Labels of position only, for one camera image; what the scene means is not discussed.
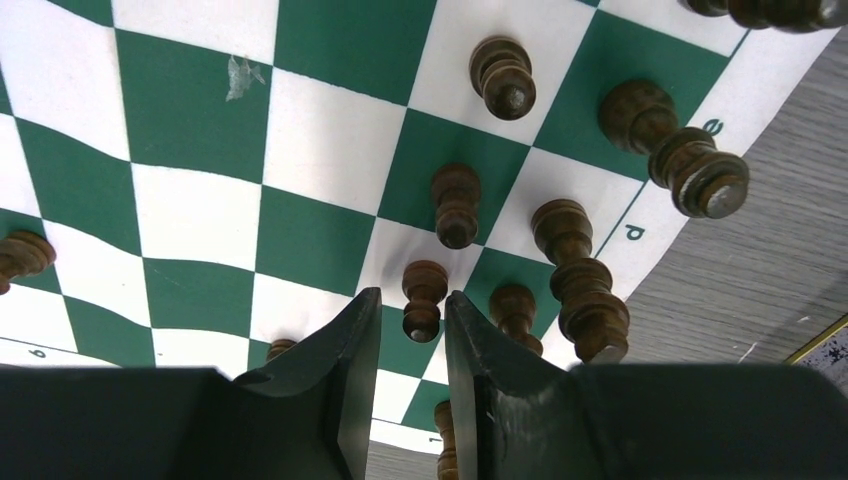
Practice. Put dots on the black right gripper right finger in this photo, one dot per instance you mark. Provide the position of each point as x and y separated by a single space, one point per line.
517 416

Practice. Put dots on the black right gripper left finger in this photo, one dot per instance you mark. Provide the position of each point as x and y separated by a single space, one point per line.
305 414

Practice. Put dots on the dark chess pawn a3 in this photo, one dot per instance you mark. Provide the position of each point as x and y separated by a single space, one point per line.
279 347

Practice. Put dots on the dark chess piece c3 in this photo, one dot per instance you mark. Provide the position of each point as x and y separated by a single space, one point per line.
447 465

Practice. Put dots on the dark chess pawn b3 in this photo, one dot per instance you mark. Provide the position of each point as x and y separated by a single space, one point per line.
425 285

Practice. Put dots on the dark chess pawn b5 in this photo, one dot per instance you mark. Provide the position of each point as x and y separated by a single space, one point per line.
24 254

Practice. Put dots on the dark chess pawn c5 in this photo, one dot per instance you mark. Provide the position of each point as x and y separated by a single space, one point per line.
500 71

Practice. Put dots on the dark chess piece c1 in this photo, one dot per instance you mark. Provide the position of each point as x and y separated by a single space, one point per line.
513 309

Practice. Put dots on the dark chess piece d1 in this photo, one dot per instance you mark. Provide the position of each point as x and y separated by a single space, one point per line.
591 316

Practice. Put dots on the dark chess pawn d3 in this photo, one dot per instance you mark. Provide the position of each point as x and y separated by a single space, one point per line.
456 194

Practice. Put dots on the green white chess mat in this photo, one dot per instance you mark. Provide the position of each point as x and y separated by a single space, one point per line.
217 175

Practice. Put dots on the dark chess piece e1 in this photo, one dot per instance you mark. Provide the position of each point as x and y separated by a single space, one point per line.
640 117

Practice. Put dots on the dark chess piece f1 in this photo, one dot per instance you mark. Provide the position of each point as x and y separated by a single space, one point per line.
791 16

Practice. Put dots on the gold metal tin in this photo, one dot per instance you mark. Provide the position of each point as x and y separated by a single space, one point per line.
825 353

